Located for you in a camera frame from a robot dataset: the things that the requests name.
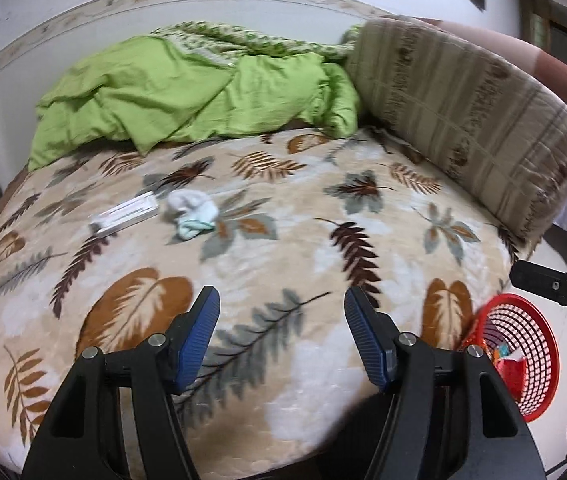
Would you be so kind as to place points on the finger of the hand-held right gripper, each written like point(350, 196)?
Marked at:
point(553, 285)

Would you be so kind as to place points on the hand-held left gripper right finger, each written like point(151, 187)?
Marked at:
point(368, 340)

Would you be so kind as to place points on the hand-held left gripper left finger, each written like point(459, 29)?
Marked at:
point(198, 340)

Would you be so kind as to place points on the red plastic basket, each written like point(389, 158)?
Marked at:
point(538, 340)

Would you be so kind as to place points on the red snack packet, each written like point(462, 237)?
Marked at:
point(511, 372)

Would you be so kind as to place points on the leaf print blanket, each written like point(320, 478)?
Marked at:
point(288, 240)

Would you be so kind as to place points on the crumpled white tissue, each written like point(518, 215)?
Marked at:
point(186, 202)

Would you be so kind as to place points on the long white medicine box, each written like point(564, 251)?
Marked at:
point(123, 215)

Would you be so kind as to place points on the striped brown pillow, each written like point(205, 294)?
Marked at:
point(463, 110)

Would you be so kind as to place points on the pink upholstered headboard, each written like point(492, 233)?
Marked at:
point(538, 55)

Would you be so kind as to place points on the green duvet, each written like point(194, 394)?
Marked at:
point(163, 90)

